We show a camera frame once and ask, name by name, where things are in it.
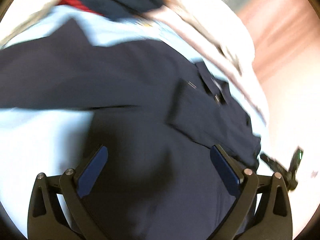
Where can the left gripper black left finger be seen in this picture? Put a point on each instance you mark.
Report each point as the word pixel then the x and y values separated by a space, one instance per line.
pixel 46 219

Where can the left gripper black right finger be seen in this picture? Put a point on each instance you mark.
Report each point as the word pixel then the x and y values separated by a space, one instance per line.
pixel 261 209

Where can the dark navy coat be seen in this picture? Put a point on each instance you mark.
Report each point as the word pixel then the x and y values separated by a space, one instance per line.
pixel 157 114

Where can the light blue floral bedsheet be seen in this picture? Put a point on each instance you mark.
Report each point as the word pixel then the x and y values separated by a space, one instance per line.
pixel 48 141

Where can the white fluffy blanket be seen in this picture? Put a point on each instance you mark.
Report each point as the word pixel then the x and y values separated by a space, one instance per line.
pixel 216 32

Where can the white patterned cloth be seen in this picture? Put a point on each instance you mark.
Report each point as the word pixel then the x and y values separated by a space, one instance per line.
pixel 21 15

